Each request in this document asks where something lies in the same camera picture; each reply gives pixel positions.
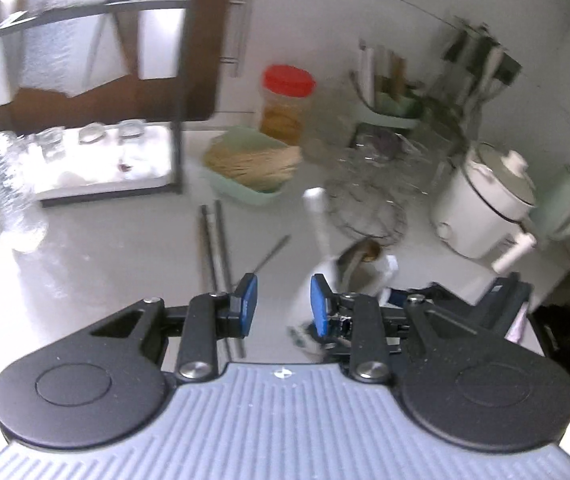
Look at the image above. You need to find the upturned drinking glass left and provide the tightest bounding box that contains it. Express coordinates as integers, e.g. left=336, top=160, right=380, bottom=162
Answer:
left=35, top=127, right=65, bottom=160

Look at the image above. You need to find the green basket of sticks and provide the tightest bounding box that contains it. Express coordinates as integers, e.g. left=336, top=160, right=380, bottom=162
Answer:
left=201, top=126, right=302, bottom=207

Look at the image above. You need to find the upturned drinking glass middle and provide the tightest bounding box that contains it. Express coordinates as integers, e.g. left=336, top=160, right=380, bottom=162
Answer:
left=78, top=122, right=108, bottom=148

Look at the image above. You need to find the white electric cooker pot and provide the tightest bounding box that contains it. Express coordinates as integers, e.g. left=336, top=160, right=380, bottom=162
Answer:
left=430, top=142, right=536, bottom=274

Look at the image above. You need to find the white ceramic soup spoon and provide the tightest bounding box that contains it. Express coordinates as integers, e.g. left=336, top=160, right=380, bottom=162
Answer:
left=302, top=186, right=335, bottom=260

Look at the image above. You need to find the wire glass drying rack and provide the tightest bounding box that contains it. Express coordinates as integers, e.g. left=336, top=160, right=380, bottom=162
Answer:
left=325, top=124, right=430, bottom=247

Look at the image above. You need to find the green chopstick holder caddy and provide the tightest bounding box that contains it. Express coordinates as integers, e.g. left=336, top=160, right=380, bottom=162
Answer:
left=349, top=21, right=522, bottom=139

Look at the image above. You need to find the wooden cutting board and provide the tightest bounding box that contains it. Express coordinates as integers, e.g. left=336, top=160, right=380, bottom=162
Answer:
left=0, top=0, right=230, bottom=134

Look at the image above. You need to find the red lid plastic jar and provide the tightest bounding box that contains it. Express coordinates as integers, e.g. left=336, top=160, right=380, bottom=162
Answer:
left=259, top=64, right=317, bottom=145

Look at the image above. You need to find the black dish rack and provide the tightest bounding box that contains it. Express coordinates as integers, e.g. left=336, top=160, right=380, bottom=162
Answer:
left=0, top=0, right=189, bottom=203

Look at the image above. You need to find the black chopstick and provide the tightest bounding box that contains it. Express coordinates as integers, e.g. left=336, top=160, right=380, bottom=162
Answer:
left=215, top=200, right=246, bottom=362
left=251, top=234, right=291, bottom=274

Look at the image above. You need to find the upturned drinking glass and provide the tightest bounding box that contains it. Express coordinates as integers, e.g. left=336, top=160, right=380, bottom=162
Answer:
left=35, top=127, right=65, bottom=160
left=117, top=118, right=146, bottom=146
left=78, top=122, right=108, bottom=148

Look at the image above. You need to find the white ceramic utensil jar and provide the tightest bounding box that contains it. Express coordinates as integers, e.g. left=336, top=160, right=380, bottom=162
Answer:
left=285, top=249, right=399, bottom=362

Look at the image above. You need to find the large steel spoon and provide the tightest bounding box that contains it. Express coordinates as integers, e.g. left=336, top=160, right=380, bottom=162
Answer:
left=336, top=242, right=369, bottom=290

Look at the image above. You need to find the upturned drinking glass right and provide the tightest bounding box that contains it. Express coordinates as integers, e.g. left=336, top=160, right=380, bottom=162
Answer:
left=117, top=118, right=146, bottom=146

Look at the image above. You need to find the brown wooden chopstick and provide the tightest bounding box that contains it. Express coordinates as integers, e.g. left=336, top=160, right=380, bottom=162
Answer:
left=199, top=205, right=219, bottom=292

